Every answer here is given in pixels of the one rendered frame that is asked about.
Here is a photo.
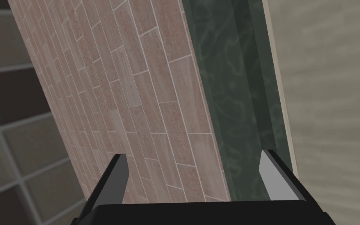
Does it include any beige cupboard with green plinth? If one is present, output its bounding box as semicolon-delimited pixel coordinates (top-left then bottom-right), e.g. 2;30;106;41
180;0;360;225

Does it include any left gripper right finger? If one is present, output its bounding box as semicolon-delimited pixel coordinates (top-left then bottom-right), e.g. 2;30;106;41
258;149;307;201

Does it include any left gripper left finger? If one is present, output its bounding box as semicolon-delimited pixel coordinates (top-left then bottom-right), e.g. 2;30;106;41
84;153;129;209

